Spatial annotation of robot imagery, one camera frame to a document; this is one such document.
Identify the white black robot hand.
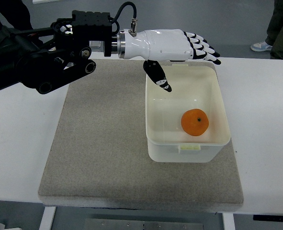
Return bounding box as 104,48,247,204
112,29,221,92

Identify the orange fruit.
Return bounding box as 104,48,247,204
181,108,209,136

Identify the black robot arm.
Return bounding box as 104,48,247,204
0,11,117,94

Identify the white plastic box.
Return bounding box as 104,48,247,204
146,62,231,163

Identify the grey felt mat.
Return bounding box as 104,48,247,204
38,59,243,211

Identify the person in dark trousers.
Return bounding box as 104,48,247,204
0,0,33,31

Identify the white table leg right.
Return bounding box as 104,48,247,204
222,213,236,230

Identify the white table leg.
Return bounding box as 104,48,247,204
39,207,56,230
222,213,236,230

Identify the white table leg left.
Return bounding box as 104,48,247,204
39,207,56,230

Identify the black table control panel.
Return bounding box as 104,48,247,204
253,215,283,222

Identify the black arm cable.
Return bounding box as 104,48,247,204
112,1,138,36

